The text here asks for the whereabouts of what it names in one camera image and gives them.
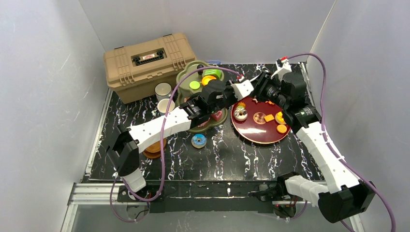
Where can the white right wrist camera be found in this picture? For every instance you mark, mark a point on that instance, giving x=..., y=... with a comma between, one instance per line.
x=283, y=66

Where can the blue mug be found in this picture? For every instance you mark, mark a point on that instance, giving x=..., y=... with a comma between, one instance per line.
x=163, y=105

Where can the round yellow biscuit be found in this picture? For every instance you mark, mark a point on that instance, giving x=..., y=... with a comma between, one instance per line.
x=282, y=129

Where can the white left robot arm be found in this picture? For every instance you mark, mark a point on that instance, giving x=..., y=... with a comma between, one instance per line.
x=127, y=143

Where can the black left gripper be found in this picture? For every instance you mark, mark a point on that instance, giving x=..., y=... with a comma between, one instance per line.
x=226, y=95

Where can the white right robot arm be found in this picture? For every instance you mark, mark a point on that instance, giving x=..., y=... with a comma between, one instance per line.
x=330, y=163

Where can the square yellow cracker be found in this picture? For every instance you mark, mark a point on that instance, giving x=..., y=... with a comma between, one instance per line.
x=269, y=118

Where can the white cup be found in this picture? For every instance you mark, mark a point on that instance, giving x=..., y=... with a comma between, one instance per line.
x=163, y=91

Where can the green cube sweet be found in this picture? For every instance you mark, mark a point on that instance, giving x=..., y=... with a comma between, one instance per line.
x=213, y=72

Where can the red round lacquer tray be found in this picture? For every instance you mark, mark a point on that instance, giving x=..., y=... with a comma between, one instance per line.
x=254, y=128

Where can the tan plastic toolbox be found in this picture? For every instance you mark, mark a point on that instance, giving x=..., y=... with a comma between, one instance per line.
x=133, y=72

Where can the blue frosted donut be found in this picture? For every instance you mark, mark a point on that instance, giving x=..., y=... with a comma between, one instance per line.
x=198, y=141

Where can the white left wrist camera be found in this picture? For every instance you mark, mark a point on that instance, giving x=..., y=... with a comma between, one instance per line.
x=242, y=89

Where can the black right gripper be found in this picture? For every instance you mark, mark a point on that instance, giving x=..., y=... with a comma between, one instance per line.
x=262, y=85

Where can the yellow glazed donut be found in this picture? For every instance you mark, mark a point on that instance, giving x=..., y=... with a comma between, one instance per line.
x=279, y=118

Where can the green three-tier serving stand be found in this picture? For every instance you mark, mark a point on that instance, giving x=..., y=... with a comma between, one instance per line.
x=184, y=92

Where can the pink sprinkled cake slice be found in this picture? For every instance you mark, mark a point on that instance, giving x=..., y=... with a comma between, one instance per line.
x=217, y=115

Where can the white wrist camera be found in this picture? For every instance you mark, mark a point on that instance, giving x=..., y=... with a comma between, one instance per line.
x=242, y=89
x=283, y=66

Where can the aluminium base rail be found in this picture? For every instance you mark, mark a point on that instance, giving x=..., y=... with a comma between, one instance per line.
x=190, y=195

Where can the brown wooden coasters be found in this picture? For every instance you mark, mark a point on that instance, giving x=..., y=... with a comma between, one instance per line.
x=153, y=151

